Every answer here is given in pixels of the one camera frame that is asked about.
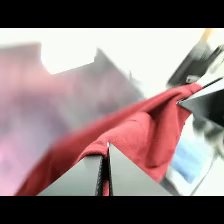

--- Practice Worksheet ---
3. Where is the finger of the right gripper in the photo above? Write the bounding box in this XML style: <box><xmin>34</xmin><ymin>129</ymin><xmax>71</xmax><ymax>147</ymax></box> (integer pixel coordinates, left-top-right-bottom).
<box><xmin>176</xmin><ymin>76</ymin><xmax>224</xmax><ymax>128</ymax></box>

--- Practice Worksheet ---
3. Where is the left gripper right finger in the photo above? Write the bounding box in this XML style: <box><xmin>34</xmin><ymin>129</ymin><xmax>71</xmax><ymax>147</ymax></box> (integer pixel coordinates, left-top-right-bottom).
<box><xmin>107</xmin><ymin>143</ymin><xmax>173</xmax><ymax>197</ymax></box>

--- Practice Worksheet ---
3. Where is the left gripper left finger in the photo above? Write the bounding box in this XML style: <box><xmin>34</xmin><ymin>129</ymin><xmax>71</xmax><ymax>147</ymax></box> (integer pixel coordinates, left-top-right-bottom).
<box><xmin>38</xmin><ymin>153</ymin><xmax>106</xmax><ymax>197</ymax></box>

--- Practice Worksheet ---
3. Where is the red garment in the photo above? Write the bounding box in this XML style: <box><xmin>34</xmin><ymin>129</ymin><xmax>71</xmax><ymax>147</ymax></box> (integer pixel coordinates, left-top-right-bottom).
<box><xmin>15</xmin><ymin>82</ymin><xmax>203</xmax><ymax>197</ymax></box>

